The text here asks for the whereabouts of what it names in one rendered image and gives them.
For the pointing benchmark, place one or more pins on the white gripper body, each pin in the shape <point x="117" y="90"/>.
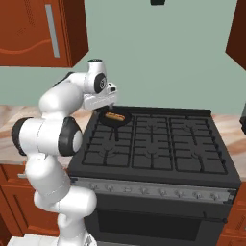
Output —
<point x="96" y="101"/>

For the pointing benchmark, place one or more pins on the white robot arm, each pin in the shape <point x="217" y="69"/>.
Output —
<point x="48" y="134"/>

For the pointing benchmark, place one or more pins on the hot dog in bun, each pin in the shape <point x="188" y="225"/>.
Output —
<point x="115" y="117"/>

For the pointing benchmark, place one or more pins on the grey stove knob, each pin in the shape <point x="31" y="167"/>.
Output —
<point x="162" y="192"/>
<point x="127" y="189"/>
<point x="93" y="186"/>
<point x="214" y="196"/>
<point x="144" y="191"/>
<point x="179" y="193"/>
<point x="110" y="188"/>
<point x="196" y="195"/>

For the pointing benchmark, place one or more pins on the black gas stove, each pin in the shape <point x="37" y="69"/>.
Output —
<point x="179" y="150"/>

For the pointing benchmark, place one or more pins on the black frying pan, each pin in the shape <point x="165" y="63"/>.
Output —
<point x="126" y="120"/>

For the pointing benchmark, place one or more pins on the red-brown drawer front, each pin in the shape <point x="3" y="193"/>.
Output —
<point x="11" y="173"/>

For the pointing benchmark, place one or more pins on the black ceiling fixture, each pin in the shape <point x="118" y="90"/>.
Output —
<point x="158" y="2"/>

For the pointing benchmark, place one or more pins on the red-brown base cupboard door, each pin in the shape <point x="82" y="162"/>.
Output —
<point x="22" y="208"/>

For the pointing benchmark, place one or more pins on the black oven door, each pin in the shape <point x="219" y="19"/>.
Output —
<point x="153" y="224"/>

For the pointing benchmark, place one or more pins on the black countertop appliance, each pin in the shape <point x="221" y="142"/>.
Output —
<point x="243" y="120"/>

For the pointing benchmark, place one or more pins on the red-brown base cupboard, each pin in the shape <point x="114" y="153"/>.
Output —
<point x="235" y="221"/>

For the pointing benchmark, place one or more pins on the red-brown wall cupboard door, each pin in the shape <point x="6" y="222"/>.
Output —
<point x="22" y="32"/>

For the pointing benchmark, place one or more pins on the red-brown wall cupboard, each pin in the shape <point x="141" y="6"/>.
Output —
<point x="238" y="32"/>

